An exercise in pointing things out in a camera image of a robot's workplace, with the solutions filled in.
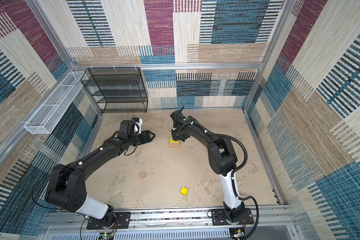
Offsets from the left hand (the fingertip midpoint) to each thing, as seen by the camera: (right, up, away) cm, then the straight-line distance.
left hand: (152, 133), depth 87 cm
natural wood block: (+12, -8, +12) cm, 19 cm away
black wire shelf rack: (-30, +30, +22) cm, 47 cm away
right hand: (+15, -4, +7) cm, 17 cm away
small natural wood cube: (-5, -24, 0) cm, 24 cm away
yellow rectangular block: (+13, -5, -1) cm, 13 cm away
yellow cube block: (+18, -30, -8) cm, 36 cm away
